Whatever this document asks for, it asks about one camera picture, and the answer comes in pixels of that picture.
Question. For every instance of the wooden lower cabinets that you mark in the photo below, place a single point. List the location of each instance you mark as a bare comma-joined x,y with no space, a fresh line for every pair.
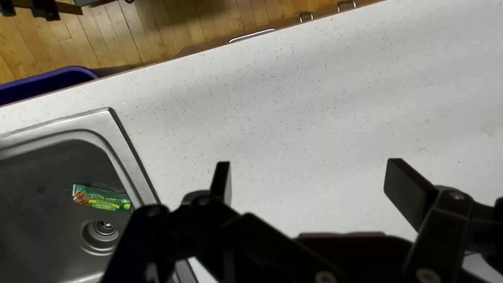
125,35

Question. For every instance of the blue plastic bin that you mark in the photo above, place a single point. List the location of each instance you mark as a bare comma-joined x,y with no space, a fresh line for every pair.
44,83

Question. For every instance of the green granola bar packet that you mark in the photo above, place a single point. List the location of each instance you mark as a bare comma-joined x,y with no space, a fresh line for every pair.
100,199

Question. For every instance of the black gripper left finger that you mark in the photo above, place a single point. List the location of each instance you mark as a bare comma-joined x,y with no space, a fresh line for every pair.
231,248

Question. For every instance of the stainless steel double sink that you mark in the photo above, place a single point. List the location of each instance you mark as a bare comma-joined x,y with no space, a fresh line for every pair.
44,235

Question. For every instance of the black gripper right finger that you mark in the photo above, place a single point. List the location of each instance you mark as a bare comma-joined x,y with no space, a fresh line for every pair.
448,224

